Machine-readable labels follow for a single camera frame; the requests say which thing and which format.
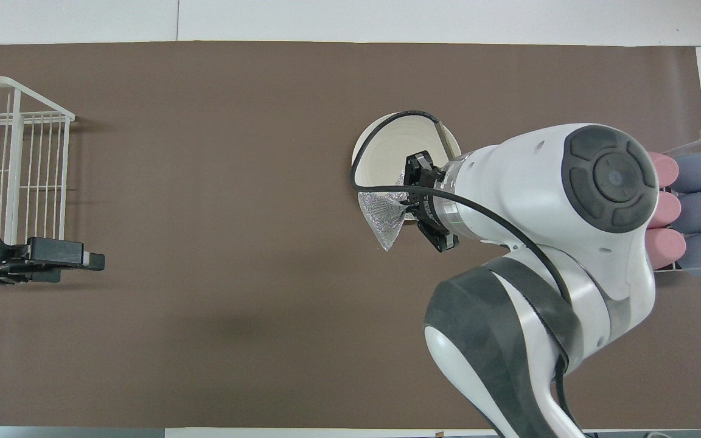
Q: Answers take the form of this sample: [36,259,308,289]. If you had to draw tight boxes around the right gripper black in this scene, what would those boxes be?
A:
[404,151,467,254]

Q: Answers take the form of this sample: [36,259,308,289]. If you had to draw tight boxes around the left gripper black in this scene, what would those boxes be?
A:
[0,223,106,292]

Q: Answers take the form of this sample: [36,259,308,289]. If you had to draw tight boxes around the silver mesh sponge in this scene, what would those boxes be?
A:
[358,172,415,252]

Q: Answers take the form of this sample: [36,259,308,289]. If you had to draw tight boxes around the white round plate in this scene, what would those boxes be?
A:
[352,111,462,223]

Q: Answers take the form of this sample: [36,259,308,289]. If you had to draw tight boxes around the brown table mat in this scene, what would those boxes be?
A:
[0,41,701,429]

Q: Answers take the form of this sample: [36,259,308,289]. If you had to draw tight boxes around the pink foam cylinder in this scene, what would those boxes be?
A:
[649,152,680,189]
[646,228,687,271]
[655,191,682,229]

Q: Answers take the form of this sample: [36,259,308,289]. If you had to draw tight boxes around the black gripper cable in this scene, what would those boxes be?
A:
[349,111,584,438]

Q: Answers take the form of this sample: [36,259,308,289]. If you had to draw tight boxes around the white wire basket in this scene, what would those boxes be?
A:
[0,76,75,266]

